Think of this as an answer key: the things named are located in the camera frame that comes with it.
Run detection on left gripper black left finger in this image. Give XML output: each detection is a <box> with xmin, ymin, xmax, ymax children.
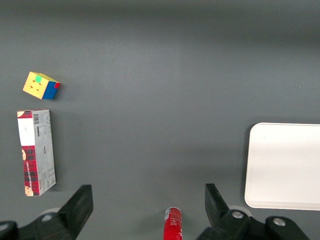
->
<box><xmin>0</xmin><ymin>184</ymin><xmax>94</xmax><ymax>240</ymax></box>

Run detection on red soda bottle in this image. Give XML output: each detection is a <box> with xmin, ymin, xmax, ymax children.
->
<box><xmin>162</xmin><ymin>206</ymin><xmax>184</xmax><ymax>240</ymax></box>

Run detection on multicolour puzzle cube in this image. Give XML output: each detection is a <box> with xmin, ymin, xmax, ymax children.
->
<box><xmin>22</xmin><ymin>71</ymin><xmax>61</xmax><ymax>100</ymax></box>

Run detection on red plaid cookie box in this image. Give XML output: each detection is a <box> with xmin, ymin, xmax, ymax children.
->
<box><xmin>16</xmin><ymin>108</ymin><xmax>57</xmax><ymax>197</ymax></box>

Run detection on white rectangular tray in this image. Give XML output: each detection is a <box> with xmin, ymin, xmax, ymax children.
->
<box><xmin>244</xmin><ymin>122</ymin><xmax>320</xmax><ymax>211</ymax></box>

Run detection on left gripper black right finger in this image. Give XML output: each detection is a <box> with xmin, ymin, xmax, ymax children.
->
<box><xmin>197</xmin><ymin>183</ymin><xmax>311</xmax><ymax>240</ymax></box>

